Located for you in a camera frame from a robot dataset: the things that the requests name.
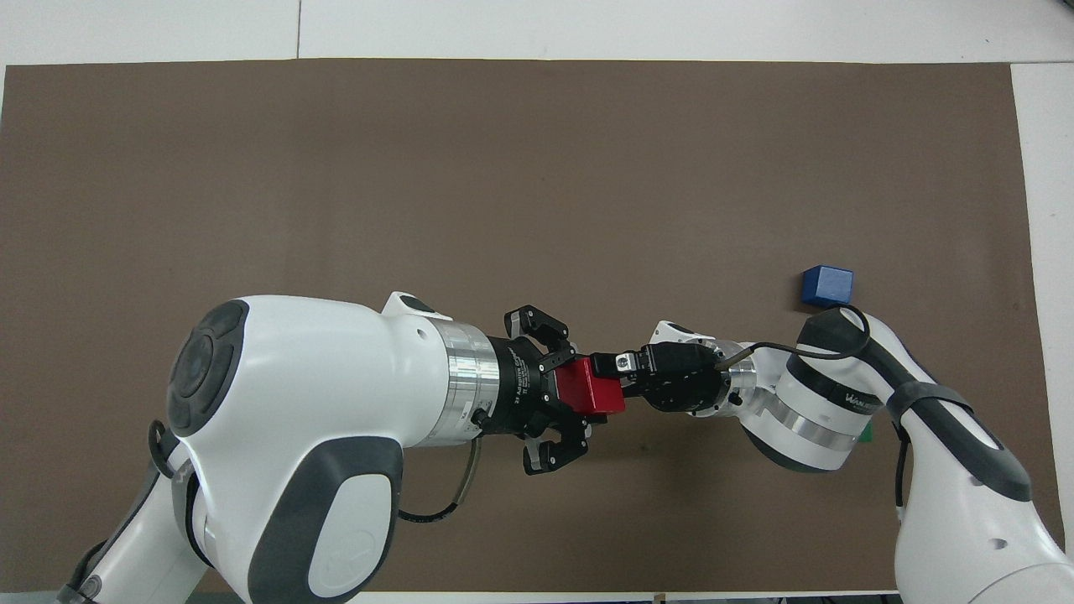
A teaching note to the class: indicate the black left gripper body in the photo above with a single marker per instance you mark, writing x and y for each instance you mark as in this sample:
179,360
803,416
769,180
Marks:
524,390

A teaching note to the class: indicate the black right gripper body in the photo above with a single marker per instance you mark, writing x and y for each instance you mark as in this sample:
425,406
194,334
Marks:
684,377

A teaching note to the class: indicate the red wooden block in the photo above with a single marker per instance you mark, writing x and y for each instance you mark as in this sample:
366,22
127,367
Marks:
589,391

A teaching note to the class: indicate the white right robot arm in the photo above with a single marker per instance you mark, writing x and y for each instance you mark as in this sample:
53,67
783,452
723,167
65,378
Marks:
948,486

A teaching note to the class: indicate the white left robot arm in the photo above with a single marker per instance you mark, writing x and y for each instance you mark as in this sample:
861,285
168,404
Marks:
319,394

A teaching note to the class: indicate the blue wooden block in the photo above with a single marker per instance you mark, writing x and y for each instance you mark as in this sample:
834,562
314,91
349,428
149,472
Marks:
827,287

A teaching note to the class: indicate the brown table mat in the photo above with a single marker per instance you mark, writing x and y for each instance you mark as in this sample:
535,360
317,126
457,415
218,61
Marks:
537,184

